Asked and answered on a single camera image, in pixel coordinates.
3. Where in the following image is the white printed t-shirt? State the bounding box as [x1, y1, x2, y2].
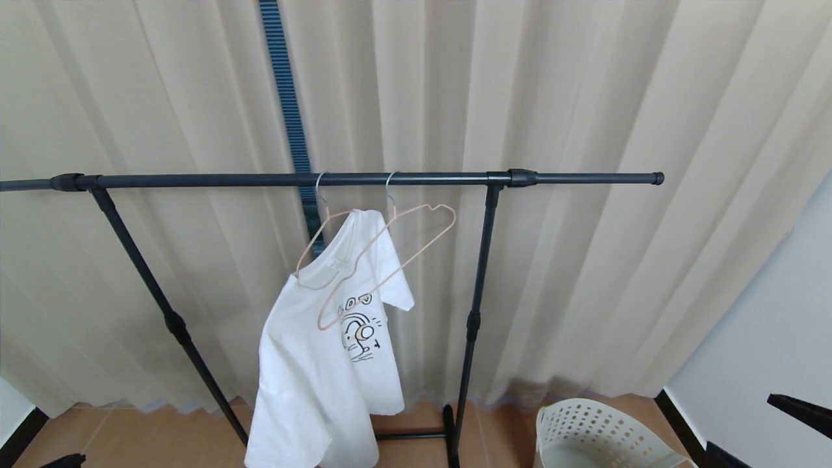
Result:
[244, 209, 415, 468]

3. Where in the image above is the window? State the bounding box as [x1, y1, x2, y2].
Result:
[258, 0, 326, 257]

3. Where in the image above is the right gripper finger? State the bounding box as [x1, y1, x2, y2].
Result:
[766, 393, 832, 440]
[705, 441, 755, 468]

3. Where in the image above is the beige curtain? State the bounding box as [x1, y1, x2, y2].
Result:
[0, 0, 326, 418]
[276, 0, 832, 407]

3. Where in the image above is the black clothes rack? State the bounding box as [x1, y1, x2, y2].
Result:
[0, 169, 666, 468]

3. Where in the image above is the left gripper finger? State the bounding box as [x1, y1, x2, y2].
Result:
[38, 452, 87, 468]

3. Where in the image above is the white laundry basket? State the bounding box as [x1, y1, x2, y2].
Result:
[534, 398, 700, 468]

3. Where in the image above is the pink clothes hanger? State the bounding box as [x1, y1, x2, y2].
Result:
[296, 172, 365, 292]
[317, 172, 457, 332]

